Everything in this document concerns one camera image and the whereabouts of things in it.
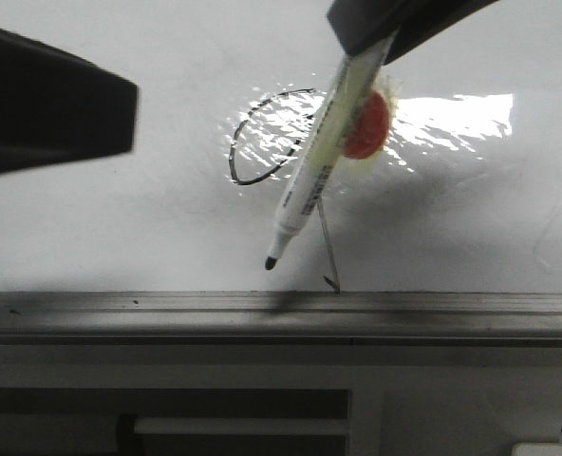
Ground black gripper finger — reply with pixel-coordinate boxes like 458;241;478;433
0;28;139;175
327;0;495;65

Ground white whiteboard marker pen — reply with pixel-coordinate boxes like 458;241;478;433
265;31;398;271

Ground red round magnet with tape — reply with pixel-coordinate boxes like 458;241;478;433
342;73;400;162

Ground white whiteboard surface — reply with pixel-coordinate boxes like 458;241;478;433
0;1;562;293

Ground dark shelf unit below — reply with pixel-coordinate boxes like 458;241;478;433
0;387;351;455

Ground white box bottom right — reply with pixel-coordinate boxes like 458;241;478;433
511;443;562;456

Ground aluminium whiteboard tray rail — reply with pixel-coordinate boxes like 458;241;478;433
0;291;562;341

